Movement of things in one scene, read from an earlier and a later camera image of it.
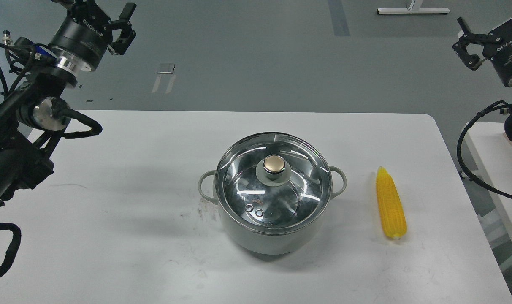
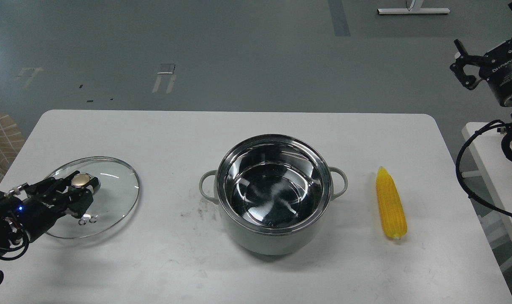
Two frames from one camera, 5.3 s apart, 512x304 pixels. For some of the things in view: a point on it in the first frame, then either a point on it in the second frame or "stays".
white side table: [502, 166] stays
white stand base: [414, 10] stays
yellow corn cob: [390, 204] stays
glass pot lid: [273, 183] -> [117, 194]
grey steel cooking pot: [272, 190] stays
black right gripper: [506, 47] -> [504, 68]
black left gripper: [86, 30] -> [45, 203]
